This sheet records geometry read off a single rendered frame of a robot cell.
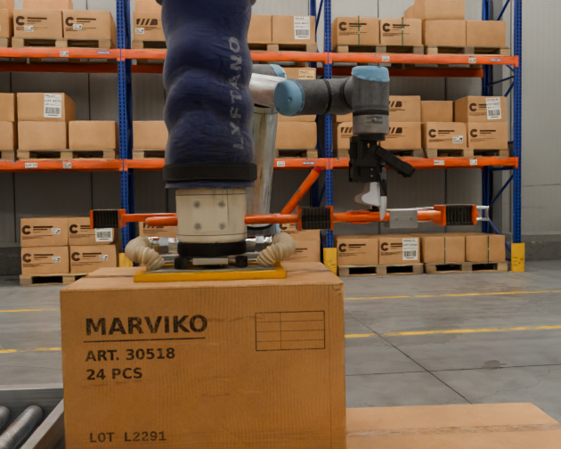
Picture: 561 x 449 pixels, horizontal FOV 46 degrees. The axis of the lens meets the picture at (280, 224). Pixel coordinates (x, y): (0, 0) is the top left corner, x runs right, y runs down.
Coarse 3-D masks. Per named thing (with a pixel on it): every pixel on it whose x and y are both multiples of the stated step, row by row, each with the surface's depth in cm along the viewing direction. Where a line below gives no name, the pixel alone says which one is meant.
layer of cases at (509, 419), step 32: (352, 416) 174; (384, 416) 174; (416, 416) 174; (448, 416) 173; (480, 416) 173; (512, 416) 173; (544, 416) 172; (352, 448) 153; (384, 448) 152; (416, 448) 152; (448, 448) 152; (480, 448) 152; (512, 448) 151; (544, 448) 151
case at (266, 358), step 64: (64, 320) 138; (128, 320) 138; (192, 320) 139; (256, 320) 140; (320, 320) 141; (64, 384) 138; (128, 384) 139; (192, 384) 140; (256, 384) 141; (320, 384) 141; (128, 448) 140; (192, 448) 140; (256, 448) 141; (320, 448) 142
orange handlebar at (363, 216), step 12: (132, 216) 183; (144, 216) 183; (156, 216) 161; (168, 216) 161; (252, 216) 158; (264, 216) 158; (276, 216) 158; (288, 216) 158; (336, 216) 158; (348, 216) 159; (360, 216) 159; (372, 216) 159; (384, 216) 159; (420, 216) 160; (432, 216) 160
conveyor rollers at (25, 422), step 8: (0, 408) 183; (32, 408) 183; (40, 408) 185; (0, 416) 179; (8, 416) 184; (24, 416) 176; (32, 416) 179; (40, 416) 184; (0, 424) 178; (16, 424) 170; (24, 424) 172; (32, 424) 177; (8, 432) 164; (16, 432) 166; (24, 432) 170; (0, 440) 159; (8, 440) 161; (16, 440) 164; (0, 448) 155; (8, 448) 159
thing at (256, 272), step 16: (240, 256) 151; (144, 272) 149; (160, 272) 147; (176, 272) 147; (192, 272) 147; (208, 272) 147; (224, 272) 147; (240, 272) 147; (256, 272) 147; (272, 272) 147
